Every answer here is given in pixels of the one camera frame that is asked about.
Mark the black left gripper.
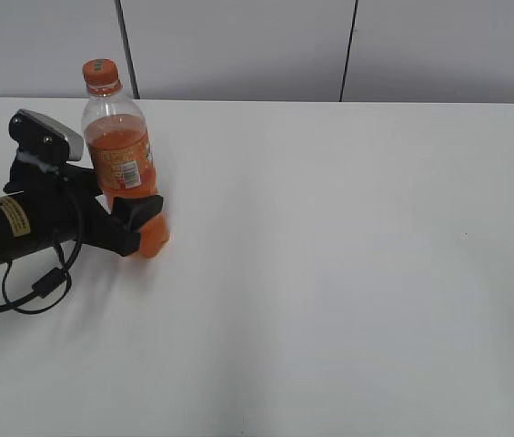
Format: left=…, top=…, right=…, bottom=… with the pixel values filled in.
left=5, top=154, right=164, bottom=257

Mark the orange drink plastic bottle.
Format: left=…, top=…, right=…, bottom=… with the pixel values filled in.
left=82, top=79, right=172, bottom=260

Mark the orange bottle cap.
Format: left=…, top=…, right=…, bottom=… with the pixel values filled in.
left=82, top=58, right=119, bottom=87

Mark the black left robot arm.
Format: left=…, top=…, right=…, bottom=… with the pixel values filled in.
left=0, top=160, right=164, bottom=265

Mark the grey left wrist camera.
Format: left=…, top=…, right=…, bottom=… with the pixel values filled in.
left=8, top=108, right=85, bottom=167

